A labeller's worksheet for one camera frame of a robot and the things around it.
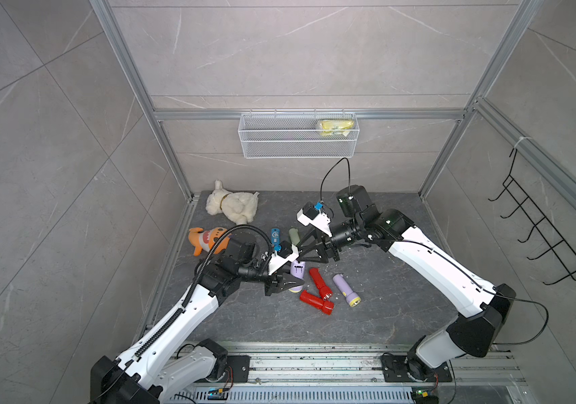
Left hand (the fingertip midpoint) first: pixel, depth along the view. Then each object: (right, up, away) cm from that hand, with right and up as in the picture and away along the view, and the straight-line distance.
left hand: (301, 272), depth 68 cm
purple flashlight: (-1, +2, -8) cm, 8 cm away
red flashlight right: (+9, -11, +19) cm, 23 cm away
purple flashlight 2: (+18, -12, +17) cm, 28 cm away
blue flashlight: (-9, +6, +33) cm, 34 cm away
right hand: (0, +6, -4) cm, 7 cm away
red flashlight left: (+9, -15, +16) cm, 23 cm away
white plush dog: (-23, +19, +36) cm, 47 cm away
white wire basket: (-2, +48, +33) cm, 59 cm away
